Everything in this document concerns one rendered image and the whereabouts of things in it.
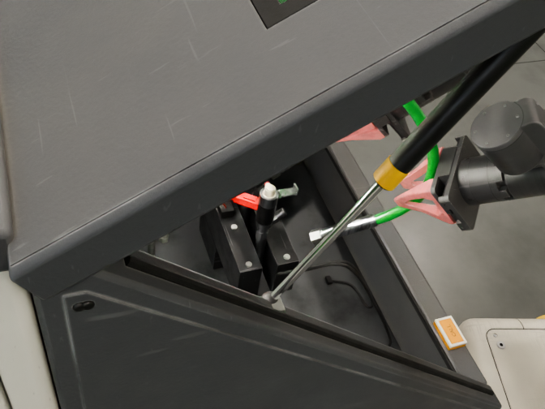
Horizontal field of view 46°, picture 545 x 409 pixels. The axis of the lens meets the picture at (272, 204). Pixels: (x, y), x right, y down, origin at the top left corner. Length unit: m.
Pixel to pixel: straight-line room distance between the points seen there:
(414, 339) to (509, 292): 1.38
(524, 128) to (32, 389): 0.50
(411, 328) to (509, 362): 0.85
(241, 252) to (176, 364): 0.51
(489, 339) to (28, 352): 1.61
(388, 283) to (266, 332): 0.63
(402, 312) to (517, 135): 0.51
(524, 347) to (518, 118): 1.34
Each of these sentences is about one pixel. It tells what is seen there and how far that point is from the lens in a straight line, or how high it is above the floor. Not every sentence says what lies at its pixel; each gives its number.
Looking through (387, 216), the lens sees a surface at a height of 1.17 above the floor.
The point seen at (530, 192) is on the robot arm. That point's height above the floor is 1.31.
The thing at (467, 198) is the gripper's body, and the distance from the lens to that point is 0.79.
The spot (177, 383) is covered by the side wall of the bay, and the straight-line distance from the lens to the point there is 0.56.
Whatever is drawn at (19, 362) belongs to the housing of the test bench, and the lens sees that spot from 0.48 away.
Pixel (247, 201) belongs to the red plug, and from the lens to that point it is 0.97.
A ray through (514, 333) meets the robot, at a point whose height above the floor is 0.28.
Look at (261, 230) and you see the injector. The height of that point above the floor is 1.02.
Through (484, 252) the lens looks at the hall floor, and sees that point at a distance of 2.55.
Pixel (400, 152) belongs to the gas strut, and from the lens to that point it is 0.46.
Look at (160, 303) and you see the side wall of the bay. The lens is 0.46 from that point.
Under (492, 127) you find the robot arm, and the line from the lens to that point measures 0.70.
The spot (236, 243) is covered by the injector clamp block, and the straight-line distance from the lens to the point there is 1.03.
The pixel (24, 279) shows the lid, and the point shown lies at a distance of 0.37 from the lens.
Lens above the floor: 1.78
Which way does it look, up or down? 47 degrees down
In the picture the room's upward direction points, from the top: 11 degrees clockwise
